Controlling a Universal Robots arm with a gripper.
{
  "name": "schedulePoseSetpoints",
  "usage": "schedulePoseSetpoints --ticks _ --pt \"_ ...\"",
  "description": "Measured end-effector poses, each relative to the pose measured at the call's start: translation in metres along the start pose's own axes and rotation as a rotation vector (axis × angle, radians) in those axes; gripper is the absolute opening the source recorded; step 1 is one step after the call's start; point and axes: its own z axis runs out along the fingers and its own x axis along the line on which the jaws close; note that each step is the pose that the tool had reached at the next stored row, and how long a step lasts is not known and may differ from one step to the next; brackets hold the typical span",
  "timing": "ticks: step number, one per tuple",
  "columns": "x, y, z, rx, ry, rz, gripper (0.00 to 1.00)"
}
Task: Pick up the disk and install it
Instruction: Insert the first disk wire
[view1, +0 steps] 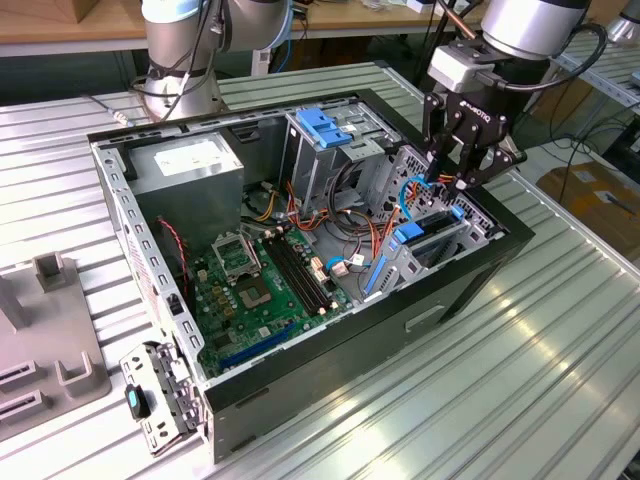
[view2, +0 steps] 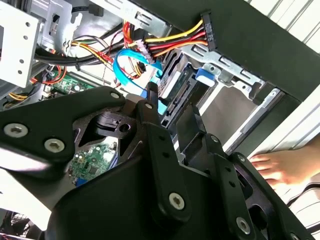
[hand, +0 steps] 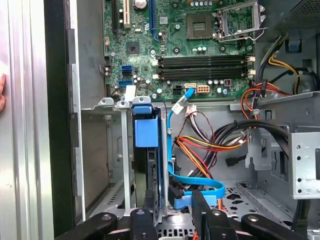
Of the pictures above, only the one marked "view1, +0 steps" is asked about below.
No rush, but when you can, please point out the blue expansion slot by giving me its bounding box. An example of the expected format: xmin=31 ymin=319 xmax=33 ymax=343
xmin=218 ymin=322 xmax=297 ymax=372

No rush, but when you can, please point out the metal slat side table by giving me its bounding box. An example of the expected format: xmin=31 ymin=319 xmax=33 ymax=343
xmin=519 ymin=32 xmax=640 ymax=144

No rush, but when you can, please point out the blue data wire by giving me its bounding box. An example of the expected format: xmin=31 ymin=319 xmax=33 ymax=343
xmin=323 ymin=174 xmax=436 ymax=275

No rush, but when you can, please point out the black case fan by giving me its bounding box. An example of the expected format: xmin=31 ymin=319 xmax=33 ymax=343
xmin=152 ymin=214 xmax=196 ymax=306

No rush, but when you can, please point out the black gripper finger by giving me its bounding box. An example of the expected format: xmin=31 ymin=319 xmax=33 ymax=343
xmin=454 ymin=143 xmax=529 ymax=194
xmin=422 ymin=92 xmax=454 ymax=184

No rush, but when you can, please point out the blue plastic drive latch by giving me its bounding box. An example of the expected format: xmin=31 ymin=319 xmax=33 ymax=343
xmin=294 ymin=107 xmax=369 ymax=150

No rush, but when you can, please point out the large cardboard box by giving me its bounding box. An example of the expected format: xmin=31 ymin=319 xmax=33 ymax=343
xmin=537 ymin=160 xmax=640 ymax=254

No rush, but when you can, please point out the CPU socket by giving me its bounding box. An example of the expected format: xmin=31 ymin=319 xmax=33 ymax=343
xmin=237 ymin=279 xmax=275 ymax=312

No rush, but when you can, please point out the silver hinged rear bracket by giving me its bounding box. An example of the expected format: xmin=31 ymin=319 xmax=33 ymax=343
xmin=119 ymin=339 xmax=209 ymax=459

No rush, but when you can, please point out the grey parts rack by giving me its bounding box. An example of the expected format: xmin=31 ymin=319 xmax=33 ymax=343
xmin=0 ymin=249 xmax=114 ymax=442

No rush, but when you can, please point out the red yellow disk power wire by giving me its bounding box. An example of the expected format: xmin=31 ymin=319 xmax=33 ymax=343
xmin=369 ymin=172 xmax=469 ymax=261

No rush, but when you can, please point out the wooden desk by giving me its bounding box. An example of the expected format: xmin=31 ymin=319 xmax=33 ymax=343
xmin=0 ymin=0 xmax=491 ymax=59

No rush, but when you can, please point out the grey power supply unit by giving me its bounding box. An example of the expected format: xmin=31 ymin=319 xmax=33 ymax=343
xmin=125 ymin=130 xmax=246 ymax=256

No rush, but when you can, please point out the hard disk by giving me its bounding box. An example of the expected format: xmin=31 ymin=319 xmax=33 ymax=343
xmin=363 ymin=205 xmax=465 ymax=297

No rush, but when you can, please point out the black RAM slot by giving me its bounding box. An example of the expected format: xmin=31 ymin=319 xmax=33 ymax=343
xmin=263 ymin=238 xmax=324 ymax=317
xmin=276 ymin=234 xmax=331 ymax=311
xmin=282 ymin=232 xmax=335 ymax=308
xmin=270 ymin=236 xmax=327 ymax=314

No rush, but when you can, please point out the silver optical drive cage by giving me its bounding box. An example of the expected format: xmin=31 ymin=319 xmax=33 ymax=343
xmin=279 ymin=97 xmax=401 ymax=201

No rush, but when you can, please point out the silver disk bay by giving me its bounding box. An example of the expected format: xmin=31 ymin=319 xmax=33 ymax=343
xmin=357 ymin=144 xmax=506 ymax=306

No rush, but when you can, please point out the black open PC case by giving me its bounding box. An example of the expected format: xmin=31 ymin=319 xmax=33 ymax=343
xmin=87 ymin=88 xmax=536 ymax=464

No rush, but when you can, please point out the orange red wire bundle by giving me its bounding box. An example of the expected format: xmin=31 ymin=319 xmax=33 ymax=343
xmin=285 ymin=179 xmax=401 ymax=261

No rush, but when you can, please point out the metal socket cover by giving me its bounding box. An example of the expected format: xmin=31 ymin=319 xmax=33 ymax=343
xmin=212 ymin=232 xmax=264 ymax=286

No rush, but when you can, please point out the green motherboard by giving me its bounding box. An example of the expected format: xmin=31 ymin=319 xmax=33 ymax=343
xmin=192 ymin=227 xmax=359 ymax=379

